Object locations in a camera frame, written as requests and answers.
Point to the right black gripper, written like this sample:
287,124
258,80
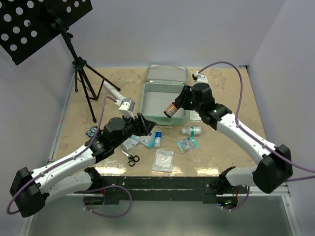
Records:
182,100

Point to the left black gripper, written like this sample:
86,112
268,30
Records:
146,126

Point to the brown medicine bottle orange cap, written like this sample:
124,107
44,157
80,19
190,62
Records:
171,110

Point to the blue plaster packet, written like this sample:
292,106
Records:
147,141

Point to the blue label bandage roll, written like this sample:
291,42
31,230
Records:
157,141

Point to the clear bottle green label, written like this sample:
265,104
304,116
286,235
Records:
194,130

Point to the mint green medicine case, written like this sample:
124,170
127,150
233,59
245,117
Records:
165,83

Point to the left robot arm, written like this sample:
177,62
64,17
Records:
32,190

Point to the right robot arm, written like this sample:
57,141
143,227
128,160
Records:
272,163

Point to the small clear plaster bag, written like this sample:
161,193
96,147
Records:
129,144

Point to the teal cotton swab bag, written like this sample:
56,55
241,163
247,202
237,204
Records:
187,144

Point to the white gauze pad packet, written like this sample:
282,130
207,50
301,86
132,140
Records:
163,161

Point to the white microphone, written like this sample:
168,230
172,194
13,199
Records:
113,91

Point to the blue owl toy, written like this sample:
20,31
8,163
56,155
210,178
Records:
91,132

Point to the black perforated music stand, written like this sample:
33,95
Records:
28,25

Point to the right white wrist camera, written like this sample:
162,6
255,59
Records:
199,78

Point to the black handled scissors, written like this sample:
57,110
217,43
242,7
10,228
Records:
132,159

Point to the black base frame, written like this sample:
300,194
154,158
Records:
185,189

